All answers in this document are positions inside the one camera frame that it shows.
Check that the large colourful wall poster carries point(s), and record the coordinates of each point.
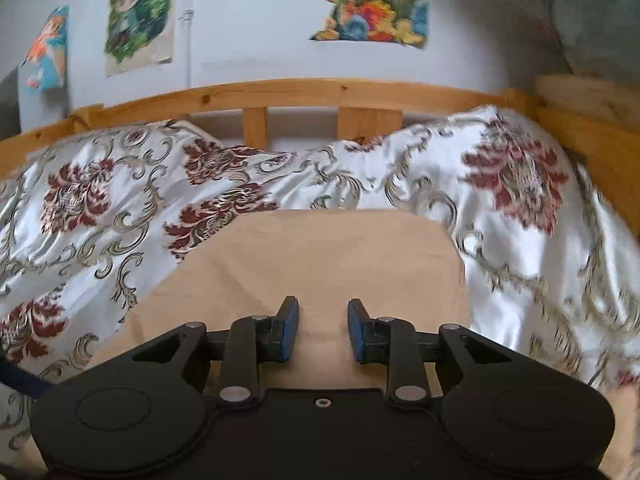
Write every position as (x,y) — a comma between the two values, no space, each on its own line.
(370,5)

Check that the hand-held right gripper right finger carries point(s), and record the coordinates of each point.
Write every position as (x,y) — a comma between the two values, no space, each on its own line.
(356,332)

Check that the wooden bed frame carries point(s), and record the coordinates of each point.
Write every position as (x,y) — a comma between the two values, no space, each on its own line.
(300,90)

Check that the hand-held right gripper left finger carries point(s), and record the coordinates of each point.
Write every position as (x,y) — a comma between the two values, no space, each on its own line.
(289,332)

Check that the green-haired figure wall poster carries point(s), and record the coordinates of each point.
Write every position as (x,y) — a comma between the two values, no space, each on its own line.
(142,20)

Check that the white floral bedspread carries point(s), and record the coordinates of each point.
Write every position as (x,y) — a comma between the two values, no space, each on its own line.
(350,180)

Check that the teal plush blanket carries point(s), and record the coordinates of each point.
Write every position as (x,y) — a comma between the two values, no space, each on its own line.
(600,15)

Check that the beige hoodie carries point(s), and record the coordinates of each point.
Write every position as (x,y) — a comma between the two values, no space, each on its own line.
(320,260)

